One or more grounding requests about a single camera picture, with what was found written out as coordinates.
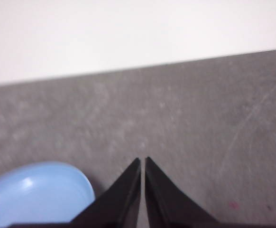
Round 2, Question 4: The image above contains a blue round plate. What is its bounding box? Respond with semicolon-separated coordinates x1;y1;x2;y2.
0;161;96;228

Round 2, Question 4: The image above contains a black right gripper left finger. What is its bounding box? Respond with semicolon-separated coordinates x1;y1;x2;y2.
69;158;141;228

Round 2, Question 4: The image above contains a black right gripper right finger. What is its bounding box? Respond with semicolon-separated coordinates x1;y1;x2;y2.
144;156;226;228

